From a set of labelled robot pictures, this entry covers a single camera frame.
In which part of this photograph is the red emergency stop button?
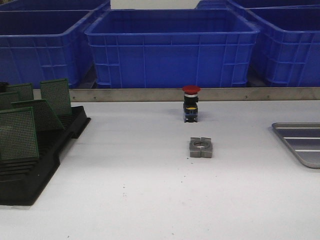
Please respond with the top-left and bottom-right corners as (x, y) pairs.
(182, 85), (201, 123)

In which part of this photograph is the blue plastic crate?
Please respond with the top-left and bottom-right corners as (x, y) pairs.
(85, 9), (259, 89)
(246, 7), (320, 88)
(0, 10), (97, 88)

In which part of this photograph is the green perforated board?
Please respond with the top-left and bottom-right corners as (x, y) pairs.
(0, 107), (39, 161)
(11, 99), (65, 132)

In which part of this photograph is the far left blue crate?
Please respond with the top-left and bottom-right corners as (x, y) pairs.
(0, 0), (111, 11)

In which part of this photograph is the grey metal square nut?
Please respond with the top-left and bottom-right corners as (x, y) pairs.
(189, 137), (213, 158)

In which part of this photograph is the right blue plastic crate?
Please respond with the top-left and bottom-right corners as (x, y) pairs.
(246, 7), (320, 88)

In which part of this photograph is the left edge green board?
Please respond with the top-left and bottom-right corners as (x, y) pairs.
(0, 91), (20, 111)

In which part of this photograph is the black slotted board rack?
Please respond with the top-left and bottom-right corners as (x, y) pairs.
(0, 82), (92, 207)

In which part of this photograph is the silver metal tray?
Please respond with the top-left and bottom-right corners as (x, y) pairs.
(272, 122), (320, 169)

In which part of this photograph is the rear middle green board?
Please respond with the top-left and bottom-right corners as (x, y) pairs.
(5, 83), (34, 101)

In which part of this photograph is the centre blue plastic crate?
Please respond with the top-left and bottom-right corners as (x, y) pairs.
(85, 9), (259, 89)

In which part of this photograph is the steel table edge rail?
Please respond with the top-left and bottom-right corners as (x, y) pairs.
(69, 87), (320, 103)

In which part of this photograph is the rear right green board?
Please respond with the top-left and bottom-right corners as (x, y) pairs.
(40, 78), (72, 116)

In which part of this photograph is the far right blue crate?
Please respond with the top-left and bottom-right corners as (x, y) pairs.
(195, 0), (320, 9)

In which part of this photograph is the left blue plastic crate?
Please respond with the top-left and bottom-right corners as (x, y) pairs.
(0, 10), (97, 88)

